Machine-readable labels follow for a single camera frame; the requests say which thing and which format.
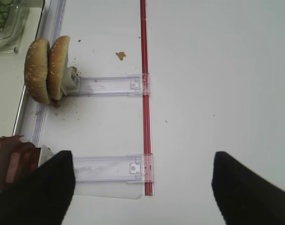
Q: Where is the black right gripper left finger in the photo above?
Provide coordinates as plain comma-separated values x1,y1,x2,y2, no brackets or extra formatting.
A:
0,150,75,225

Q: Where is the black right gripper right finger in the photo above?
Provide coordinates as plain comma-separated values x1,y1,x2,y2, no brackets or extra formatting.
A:
211,151,285,225

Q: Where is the sliced meat stack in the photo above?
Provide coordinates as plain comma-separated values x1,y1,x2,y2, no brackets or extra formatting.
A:
0,135,41,190

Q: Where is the bread crumb piece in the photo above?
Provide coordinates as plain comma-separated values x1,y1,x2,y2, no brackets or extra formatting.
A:
115,52,126,61

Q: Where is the right lower clear pusher track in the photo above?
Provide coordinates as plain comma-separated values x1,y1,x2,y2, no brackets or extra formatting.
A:
73,154,154,199

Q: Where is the clear pusher track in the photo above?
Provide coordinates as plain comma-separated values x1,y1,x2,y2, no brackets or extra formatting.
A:
73,154,154,199
61,67,143,97

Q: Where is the metal baking tray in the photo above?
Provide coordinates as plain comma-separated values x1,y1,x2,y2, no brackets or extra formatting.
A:
0,0,52,141

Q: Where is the sesame bun top front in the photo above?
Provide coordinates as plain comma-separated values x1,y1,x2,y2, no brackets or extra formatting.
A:
24,38,51,105

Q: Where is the sesame bun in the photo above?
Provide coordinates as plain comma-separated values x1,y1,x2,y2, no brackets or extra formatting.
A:
47,36,70,100
24,38,51,105

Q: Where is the right upper clear pusher track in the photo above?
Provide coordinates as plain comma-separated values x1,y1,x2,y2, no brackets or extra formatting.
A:
61,67,143,97

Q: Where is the sesame bun top rear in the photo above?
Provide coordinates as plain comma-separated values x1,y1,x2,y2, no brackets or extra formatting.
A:
47,36,70,100

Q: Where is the clear plastic salad container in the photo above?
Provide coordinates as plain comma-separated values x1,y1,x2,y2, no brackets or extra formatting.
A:
0,0,45,55

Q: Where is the right red strip rail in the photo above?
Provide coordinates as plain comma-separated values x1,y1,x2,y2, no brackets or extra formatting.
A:
140,0,153,196

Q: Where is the right clear divider wall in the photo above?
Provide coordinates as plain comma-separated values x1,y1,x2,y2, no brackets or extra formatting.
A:
30,0,67,148

